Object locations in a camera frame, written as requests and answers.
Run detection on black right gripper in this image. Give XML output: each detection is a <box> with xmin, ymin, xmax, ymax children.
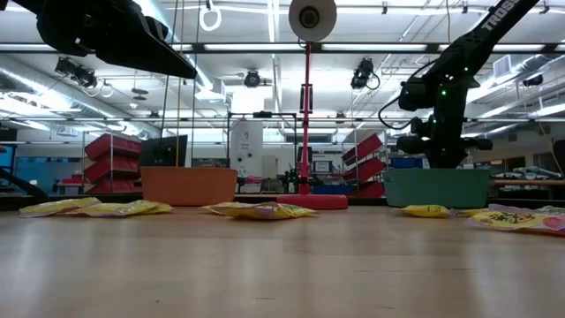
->
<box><xmin>395</xmin><ymin>110</ymin><xmax>493</xmax><ymax>170</ymax></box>

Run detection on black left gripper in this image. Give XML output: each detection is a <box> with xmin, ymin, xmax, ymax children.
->
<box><xmin>37</xmin><ymin>0</ymin><xmax>199</xmax><ymax>80</ymax></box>

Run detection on yellow purple-edged candy packet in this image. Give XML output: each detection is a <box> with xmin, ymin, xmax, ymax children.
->
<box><xmin>246</xmin><ymin>201</ymin><xmax>293</xmax><ymax>221</ymax></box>
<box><xmin>465</xmin><ymin>209</ymin><xmax>565</xmax><ymax>236</ymax></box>

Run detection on blue storage bins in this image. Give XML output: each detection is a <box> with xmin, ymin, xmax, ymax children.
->
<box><xmin>389</xmin><ymin>155</ymin><xmax>430</xmax><ymax>171</ymax></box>

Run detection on teal green plastic bin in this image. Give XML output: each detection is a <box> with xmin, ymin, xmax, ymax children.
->
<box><xmin>382</xmin><ymin>168</ymin><xmax>491</xmax><ymax>208</ymax></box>

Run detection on black ceiling spotlight cluster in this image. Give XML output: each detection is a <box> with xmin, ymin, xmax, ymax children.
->
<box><xmin>54</xmin><ymin>56</ymin><xmax>116</xmax><ymax>99</ymax></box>

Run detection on red storage bin rack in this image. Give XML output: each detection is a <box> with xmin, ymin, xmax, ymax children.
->
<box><xmin>61</xmin><ymin>133</ymin><xmax>143</xmax><ymax>196</ymax></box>
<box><xmin>340</xmin><ymin>132</ymin><xmax>388</xmax><ymax>200</ymax></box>

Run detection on wooden workbench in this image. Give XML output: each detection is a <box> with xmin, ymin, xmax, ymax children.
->
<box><xmin>493</xmin><ymin>178</ymin><xmax>565</xmax><ymax>188</ymax></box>

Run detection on black monitor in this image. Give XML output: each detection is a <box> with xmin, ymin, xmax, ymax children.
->
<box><xmin>139</xmin><ymin>134</ymin><xmax>189</xmax><ymax>169</ymax></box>

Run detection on white cabinet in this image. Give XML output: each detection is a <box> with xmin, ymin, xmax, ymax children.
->
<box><xmin>229</xmin><ymin>120</ymin><xmax>265</xmax><ymax>178</ymax></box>

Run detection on red desk lamp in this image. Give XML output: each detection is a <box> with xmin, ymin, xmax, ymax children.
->
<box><xmin>277</xmin><ymin>0</ymin><xmax>350</xmax><ymax>211</ymax></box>

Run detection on orange plastic bin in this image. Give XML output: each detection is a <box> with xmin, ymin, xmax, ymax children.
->
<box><xmin>140</xmin><ymin>166</ymin><xmax>238</xmax><ymax>207</ymax></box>

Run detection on blue partition panel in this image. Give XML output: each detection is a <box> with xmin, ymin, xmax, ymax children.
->
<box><xmin>15</xmin><ymin>156</ymin><xmax>86</xmax><ymax>195</ymax></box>

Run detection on white hanging ring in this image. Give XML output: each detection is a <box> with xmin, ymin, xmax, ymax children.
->
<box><xmin>198</xmin><ymin>4</ymin><xmax>223</xmax><ymax>33</ymax></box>

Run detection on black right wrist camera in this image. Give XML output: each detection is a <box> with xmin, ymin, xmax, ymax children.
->
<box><xmin>398</xmin><ymin>77</ymin><xmax>436</xmax><ymax>111</ymax></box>

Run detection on black hanging cable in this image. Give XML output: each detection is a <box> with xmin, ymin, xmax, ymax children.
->
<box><xmin>159</xmin><ymin>0</ymin><xmax>180</xmax><ymax>127</ymax></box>

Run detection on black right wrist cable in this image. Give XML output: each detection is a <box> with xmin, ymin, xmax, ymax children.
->
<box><xmin>378</xmin><ymin>57</ymin><xmax>438</xmax><ymax>132</ymax></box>

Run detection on grey hanging cable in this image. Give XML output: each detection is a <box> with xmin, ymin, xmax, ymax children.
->
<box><xmin>190</xmin><ymin>0</ymin><xmax>203</xmax><ymax>168</ymax></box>

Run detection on black camera with cable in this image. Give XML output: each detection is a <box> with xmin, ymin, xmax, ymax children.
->
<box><xmin>350</xmin><ymin>57</ymin><xmax>382</xmax><ymax>92</ymax></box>

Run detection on black round overhead camera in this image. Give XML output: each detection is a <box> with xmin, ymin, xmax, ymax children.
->
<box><xmin>242</xmin><ymin>68</ymin><xmax>264</xmax><ymax>89</ymax></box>

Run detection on black overhead frame beam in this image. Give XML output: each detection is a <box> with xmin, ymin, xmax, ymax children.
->
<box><xmin>0</xmin><ymin>42</ymin><xmax>565</xmax><ymax>56</ymax></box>

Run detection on yellow hanging cord plug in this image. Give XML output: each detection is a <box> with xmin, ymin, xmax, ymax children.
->
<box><xmin>444</xmin><ymin>0</ymin><xmax>452</xmax><ymax>45</ymax></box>

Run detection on black metal stand frame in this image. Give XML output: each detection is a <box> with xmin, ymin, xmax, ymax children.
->
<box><xmin>226</xmin><ymin>110</ymin><xmax>298</xmax><ymax>195</ymax></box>

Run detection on black curved hose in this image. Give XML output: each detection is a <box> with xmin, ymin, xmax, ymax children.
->
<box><xmin>0</xmin><ymin>170</ymin><xmax>46</xmax><ymax>201</ymax></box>

